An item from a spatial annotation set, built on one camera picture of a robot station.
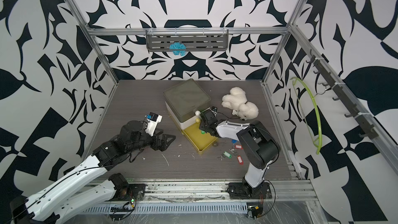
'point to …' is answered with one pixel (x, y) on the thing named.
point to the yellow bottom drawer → (200, 141)
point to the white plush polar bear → (237, 100)
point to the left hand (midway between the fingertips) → (168, 131)
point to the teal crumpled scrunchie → (178, 45)
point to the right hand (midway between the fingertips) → (203, 122)
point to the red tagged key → (239, 146)
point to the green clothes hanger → (320, 143)
